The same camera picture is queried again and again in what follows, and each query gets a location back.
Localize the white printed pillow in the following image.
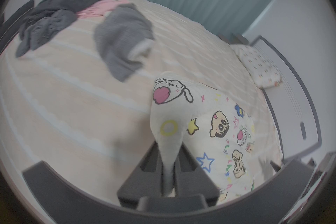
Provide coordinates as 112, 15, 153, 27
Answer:
231, 44, 282, 89

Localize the grey sweatshirt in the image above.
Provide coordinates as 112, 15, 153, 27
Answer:
94, 3, 155, 83

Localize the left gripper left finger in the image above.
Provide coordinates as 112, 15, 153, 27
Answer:
117, 142, 164, 207

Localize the pink garment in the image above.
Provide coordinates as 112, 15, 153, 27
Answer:
76, 0, 130, 20

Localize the white printed pyjama top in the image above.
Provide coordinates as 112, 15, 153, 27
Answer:
150, 71, 256, 202

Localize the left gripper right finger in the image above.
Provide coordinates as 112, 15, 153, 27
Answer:
174, 142, 220, 206

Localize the bed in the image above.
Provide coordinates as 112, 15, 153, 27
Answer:
0, 0, 323, 202

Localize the dark grey garment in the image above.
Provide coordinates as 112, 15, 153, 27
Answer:
15, 9, 78, 58

